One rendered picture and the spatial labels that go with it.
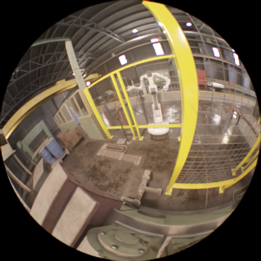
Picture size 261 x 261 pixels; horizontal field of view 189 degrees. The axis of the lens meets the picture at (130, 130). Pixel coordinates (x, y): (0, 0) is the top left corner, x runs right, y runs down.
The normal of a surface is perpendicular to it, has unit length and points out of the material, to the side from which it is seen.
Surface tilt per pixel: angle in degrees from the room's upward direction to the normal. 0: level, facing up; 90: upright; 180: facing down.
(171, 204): 0
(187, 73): 90
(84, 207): 0
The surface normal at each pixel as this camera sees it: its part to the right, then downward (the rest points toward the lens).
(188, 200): -0.30, -0.79
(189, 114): -0.41, 0.62
